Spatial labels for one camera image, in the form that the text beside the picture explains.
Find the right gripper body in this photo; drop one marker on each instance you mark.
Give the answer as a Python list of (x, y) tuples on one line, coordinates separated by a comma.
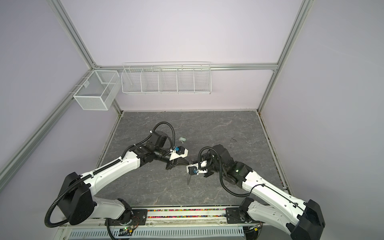
[(210, 171)]

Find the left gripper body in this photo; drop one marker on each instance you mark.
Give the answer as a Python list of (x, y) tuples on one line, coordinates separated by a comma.
[(170, 163)]

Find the grey perforated ring disc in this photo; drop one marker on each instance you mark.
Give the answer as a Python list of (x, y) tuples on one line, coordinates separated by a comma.
[(189, 176)]

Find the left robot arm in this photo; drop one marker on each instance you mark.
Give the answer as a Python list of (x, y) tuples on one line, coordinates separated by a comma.
[(77, 200)]

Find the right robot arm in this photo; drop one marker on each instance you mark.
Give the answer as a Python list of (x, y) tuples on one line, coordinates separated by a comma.
[(263, 202)]

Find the white mesh box basket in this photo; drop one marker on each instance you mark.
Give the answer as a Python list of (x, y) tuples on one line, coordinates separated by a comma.
[(99, 90)]

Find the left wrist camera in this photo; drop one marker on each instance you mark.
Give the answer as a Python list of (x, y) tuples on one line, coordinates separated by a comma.
[(178, 152)]

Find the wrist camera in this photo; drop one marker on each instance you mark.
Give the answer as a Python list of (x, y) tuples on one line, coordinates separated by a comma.
[(178, 152), (195, 170)]

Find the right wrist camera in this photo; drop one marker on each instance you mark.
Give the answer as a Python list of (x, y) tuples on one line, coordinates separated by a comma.
[(195, 170)]

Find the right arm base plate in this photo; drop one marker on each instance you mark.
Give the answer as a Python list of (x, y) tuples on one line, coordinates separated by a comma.
[(238, 216)]

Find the aluminium mounting rail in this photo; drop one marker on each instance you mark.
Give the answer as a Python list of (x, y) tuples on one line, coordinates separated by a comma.
[(186, 216)]

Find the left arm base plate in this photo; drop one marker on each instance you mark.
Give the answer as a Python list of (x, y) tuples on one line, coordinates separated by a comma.
[(135, 217)]

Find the white vented cable duct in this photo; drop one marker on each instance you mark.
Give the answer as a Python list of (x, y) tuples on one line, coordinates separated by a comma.
[(157, 233)]

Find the white wire shelf basket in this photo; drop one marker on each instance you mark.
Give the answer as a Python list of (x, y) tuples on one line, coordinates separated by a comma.
[(167, 78)]

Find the aluminium frame profile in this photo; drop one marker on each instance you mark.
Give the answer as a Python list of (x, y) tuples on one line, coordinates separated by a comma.
[(10, 169)]

